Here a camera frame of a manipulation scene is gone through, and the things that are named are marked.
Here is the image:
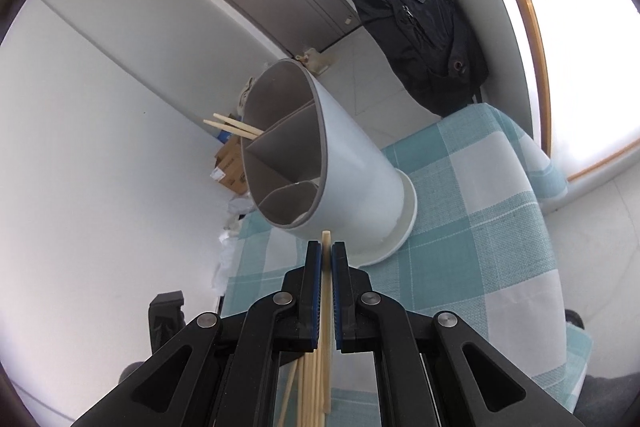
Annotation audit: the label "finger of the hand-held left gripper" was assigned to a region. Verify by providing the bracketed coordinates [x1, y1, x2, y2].
[149, 290, 187, 355]

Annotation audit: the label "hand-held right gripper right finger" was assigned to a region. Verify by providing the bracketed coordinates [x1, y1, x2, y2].
[331, 241, 586, 427]

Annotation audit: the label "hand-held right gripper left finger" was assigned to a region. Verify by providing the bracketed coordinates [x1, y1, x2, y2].
[72, 241, 323, 427]

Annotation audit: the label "light wooden chopstick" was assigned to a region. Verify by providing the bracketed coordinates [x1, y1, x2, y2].
[214, 112, 264, 136]
[320, 230, 334, 418]
[298, 357, 311, 427]
[203, 119, 258, 140]
[308, 349, 322, 427]

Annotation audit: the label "white round utensil holder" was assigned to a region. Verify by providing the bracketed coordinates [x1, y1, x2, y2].
[240, 58, 418, 267]

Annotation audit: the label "teal checked tablecloth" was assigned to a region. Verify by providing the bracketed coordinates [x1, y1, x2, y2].
[220, 103, 593, 427]

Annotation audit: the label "brown cardboard box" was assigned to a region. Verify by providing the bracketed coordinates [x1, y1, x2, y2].
[210, 134, 249, 196]

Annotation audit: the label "beige bag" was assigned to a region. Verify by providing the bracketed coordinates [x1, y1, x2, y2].
[295, 49, 334, 74]

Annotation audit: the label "black backpack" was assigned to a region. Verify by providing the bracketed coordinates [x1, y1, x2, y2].
[307, 0, 490, 118]

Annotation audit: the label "person's grey pants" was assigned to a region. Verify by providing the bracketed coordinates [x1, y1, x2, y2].
[575, 374, 640, 427]

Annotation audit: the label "wooden window frame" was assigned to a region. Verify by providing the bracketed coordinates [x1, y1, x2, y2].
[472, 0, 640, 184]

